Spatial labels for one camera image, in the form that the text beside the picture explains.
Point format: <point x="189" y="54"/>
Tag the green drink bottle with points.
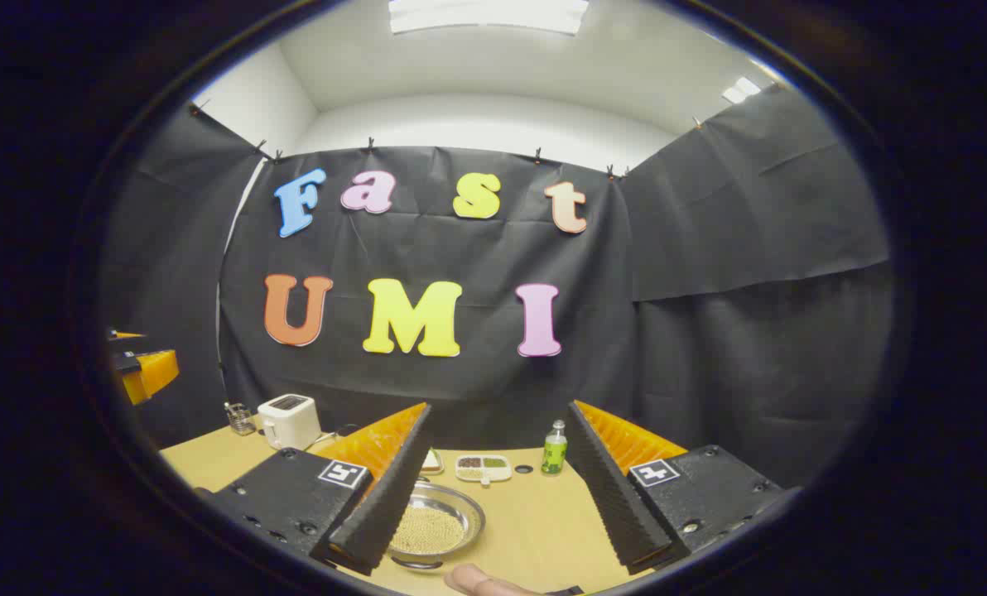
<point x="554" y="451"/>

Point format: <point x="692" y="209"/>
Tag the stainless steel pot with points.
<point x="460" y="505"/>

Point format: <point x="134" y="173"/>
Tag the large ceiling light panel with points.
<point x="485" y="15"/>

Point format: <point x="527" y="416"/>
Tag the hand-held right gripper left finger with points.
<point x="390" y="488"/>

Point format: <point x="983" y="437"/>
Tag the pile of soybeans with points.
<point x="427" y="530"/>

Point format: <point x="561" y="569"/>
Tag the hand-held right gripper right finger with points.
<point x="609" y="488"/>

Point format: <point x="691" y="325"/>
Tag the white divided dish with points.
<point x="483" y="468"/>

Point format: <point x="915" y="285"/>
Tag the small sandwich plate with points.
<point x="432" y="470"/>

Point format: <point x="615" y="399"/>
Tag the sandwich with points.
<point x="431" y="459"/>

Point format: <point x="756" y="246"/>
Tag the white toaster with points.
<point x="289" y="420"/>

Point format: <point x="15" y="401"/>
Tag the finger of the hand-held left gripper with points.
<point x="152" y="374"/>

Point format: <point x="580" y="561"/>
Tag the small ceiling light panel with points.
<point x="740" y="89"/>

